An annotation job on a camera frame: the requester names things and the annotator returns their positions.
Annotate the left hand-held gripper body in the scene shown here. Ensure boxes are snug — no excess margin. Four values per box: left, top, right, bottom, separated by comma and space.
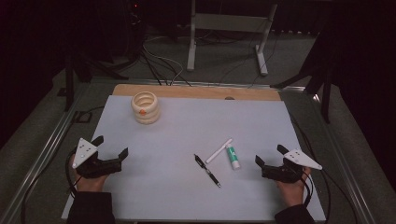
72, 137, 123, 179

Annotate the person's left hand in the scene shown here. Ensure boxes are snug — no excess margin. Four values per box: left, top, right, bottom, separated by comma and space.
68, 153, 109, 193

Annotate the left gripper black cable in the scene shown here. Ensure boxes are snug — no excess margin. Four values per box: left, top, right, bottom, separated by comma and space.
64, 148, 83, 200

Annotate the dark metal stand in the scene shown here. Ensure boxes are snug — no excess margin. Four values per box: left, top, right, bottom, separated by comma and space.
270, 29, 333, 124
63, 50, 129, 112

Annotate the cream ringed pen holder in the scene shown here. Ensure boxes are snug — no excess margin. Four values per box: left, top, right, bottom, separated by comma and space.
130, 91, 162, 125

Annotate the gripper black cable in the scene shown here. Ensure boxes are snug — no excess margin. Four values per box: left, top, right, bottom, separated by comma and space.
64, 148, 83, 200
299, 169, 314, 209

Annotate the white table mat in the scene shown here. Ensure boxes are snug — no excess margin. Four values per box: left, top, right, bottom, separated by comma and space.
61, 94, 327, 222

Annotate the person's right hand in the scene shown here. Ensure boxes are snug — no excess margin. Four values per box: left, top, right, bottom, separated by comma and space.
275, 165, 312, 208

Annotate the thin black cable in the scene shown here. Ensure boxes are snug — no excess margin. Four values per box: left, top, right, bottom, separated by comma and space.
289, 113, 360, 224

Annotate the aluminium rail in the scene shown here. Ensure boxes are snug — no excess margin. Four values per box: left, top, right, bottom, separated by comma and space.
311, 92, 379, 224
0, 83, 92, 224

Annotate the black pen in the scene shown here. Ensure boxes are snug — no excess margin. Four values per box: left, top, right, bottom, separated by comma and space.
193, 153, 222, 189

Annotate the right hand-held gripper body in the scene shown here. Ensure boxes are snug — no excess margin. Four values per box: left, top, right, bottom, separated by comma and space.
261, 148, 323, 184

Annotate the white floor cable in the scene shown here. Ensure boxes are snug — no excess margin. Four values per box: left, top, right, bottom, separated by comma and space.
142, 36, 185, 86

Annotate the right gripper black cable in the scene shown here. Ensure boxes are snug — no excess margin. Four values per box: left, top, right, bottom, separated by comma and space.
299, 169, 314, 209

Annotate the green glue stick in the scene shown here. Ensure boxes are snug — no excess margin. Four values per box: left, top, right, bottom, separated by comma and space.
225, 143, 242, 171

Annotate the white metal stand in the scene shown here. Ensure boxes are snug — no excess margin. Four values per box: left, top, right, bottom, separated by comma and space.
186, 0, 278, 77

